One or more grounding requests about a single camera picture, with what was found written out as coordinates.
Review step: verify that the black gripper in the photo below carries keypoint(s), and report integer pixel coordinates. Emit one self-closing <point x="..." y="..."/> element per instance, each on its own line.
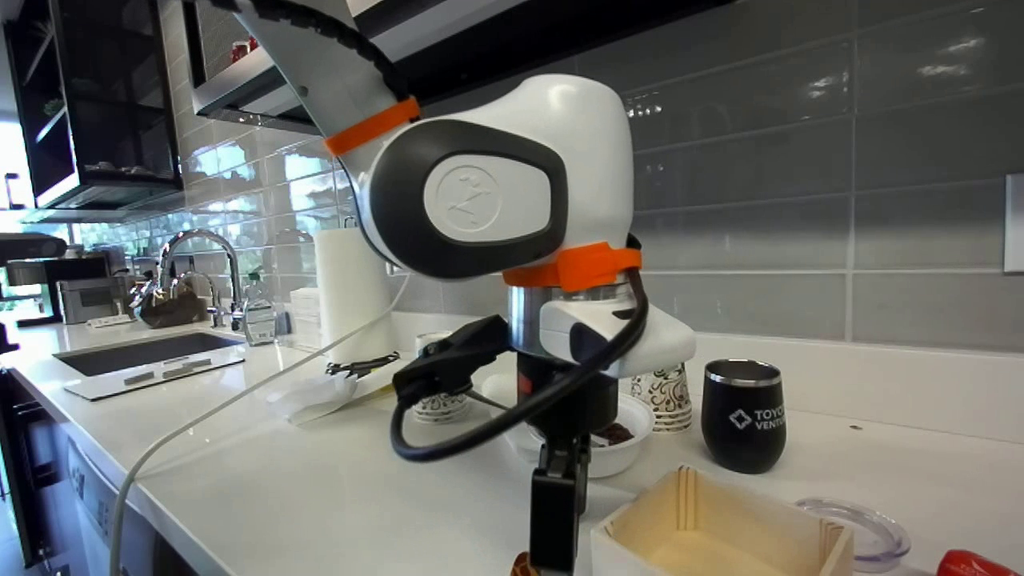
<point x="571" y="403"/>

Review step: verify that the orange red toy object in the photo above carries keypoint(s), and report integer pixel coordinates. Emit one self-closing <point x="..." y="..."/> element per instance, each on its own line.
<point x="974" y="565"/>

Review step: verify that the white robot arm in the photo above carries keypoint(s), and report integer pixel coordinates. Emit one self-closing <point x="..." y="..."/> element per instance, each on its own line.
<point x="578" y="137"/>

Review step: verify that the wooden box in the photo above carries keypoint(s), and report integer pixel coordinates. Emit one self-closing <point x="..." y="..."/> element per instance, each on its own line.
<point x="705" y="539"/>

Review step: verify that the black tumbler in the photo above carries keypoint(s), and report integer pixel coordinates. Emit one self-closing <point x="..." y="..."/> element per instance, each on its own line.
<point x="742" y="421"/>

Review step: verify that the black towel holder base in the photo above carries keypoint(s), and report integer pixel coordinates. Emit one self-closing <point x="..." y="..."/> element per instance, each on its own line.
<point x="363" y="367"/>

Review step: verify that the paper towel roll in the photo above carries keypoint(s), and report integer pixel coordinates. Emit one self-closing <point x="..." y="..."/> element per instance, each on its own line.
<point x="346" y="300"/>

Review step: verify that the chrome faucet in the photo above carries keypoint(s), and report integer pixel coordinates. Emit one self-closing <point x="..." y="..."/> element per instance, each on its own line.
<point x="219" y="249"/>

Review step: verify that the dark lower cabinet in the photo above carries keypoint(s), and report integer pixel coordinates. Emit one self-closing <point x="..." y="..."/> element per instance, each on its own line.
<point x="41" y="480"/>

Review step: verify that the dark overhead shelf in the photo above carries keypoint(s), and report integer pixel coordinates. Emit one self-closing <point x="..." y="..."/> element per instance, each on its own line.
<point x="244" y="83"/>

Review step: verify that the red cup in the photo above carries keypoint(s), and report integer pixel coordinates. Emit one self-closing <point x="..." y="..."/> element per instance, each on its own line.
<point x="236" y="49"/>

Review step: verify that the black countertop appliance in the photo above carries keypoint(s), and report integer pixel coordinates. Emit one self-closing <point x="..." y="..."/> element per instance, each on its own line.
<point x="41" y="273"/>

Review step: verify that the black upper cabinet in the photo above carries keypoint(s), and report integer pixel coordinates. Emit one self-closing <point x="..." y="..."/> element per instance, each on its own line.
<point x="105" y="105"/>

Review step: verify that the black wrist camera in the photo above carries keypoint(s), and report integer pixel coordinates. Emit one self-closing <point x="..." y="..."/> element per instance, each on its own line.
<point x="452" y="364"/>

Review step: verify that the white wall outlet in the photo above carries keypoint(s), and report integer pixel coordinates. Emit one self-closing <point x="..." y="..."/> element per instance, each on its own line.
<point x="1015" y="224"/>

